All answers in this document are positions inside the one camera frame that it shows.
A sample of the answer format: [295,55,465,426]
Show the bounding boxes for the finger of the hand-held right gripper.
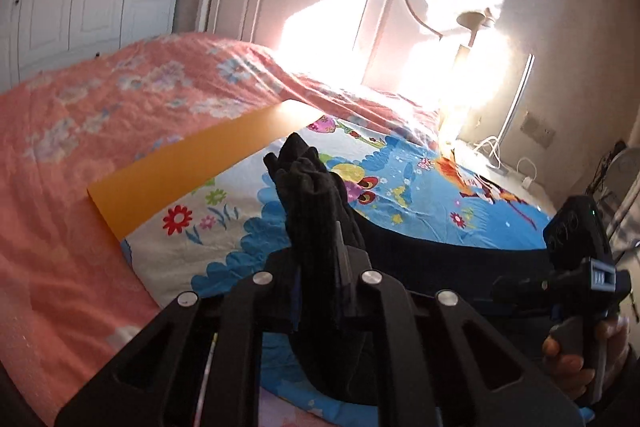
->
[515,299,568,324]
[492,274,556,302]

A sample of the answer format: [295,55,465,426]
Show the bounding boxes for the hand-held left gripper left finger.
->
[54,252,301,427]

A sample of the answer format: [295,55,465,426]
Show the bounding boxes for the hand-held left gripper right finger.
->
[337,219,586,427]

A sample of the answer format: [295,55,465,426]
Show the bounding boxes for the black pants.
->
[262,132,556,408]

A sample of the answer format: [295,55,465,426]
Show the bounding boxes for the person's right hand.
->
[542,317,631,400]

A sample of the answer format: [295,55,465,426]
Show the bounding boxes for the beige printed curtain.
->
[605,192,640,258]

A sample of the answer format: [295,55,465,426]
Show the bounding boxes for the black lamp stand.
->
[590,147,616,202]

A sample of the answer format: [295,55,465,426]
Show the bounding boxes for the white nightstand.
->
[450,142,556,210]

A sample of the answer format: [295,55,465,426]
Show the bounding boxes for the blue cartoon printed blanket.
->
[87,99,558,418]

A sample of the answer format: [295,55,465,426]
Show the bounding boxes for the pink floral bed quilt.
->
[0,32,451,427]

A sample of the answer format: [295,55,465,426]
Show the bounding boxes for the white charger with cable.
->
[515,157,538,190]

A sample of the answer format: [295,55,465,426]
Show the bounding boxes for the beige wall socket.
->
[520,112,556,142]

